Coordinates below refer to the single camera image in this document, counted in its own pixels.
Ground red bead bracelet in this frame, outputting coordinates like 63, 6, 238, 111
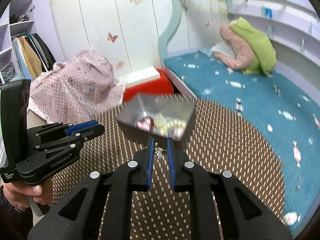
135, 116, 154, 132

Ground silver pearl earring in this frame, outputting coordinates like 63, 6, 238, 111
154, 142, 167, 159

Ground dark metal jewelry box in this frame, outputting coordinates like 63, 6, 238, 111
116, 94, 196, 143

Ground cream bead bracelet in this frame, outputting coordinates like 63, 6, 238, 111
152, 113, 188, 137

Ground person's left hand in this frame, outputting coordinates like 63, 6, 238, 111
3, 178, 53, 211

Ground pink checked cloth cover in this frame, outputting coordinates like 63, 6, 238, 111
29, 50, 126, 124

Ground white board on ottoman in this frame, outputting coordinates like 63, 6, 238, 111
116, 66, 161, 88

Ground brown polka dot tablecloth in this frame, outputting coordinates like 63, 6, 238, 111
51, 94, 286, 240

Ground hanging clothes row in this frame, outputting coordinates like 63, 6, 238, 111
11, 33, 55, 81

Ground red storage ottoman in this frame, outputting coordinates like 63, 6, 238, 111
123, 69, 174, 102

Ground blue candy print mattress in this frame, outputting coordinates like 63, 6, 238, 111
164, 52, 319, 235

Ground white wardrobe doors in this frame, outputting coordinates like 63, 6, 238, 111
49, 0, 171, 76

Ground lilac open shelf unit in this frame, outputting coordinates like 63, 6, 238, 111
1, 0, 35, 85

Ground white pillow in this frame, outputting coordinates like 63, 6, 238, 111
210, 41, 236, 58

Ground green quilted blanket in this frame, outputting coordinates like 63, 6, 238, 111
229, 17, 277, 75

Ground pink butterfly wall sticker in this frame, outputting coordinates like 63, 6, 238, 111
107, 33, 118, 43

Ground pale butterfly wall sticker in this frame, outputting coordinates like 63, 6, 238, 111
130, 0, 142, 6

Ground lilac bed wall shelves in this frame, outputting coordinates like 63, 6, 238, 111
227, 0, 319, 101

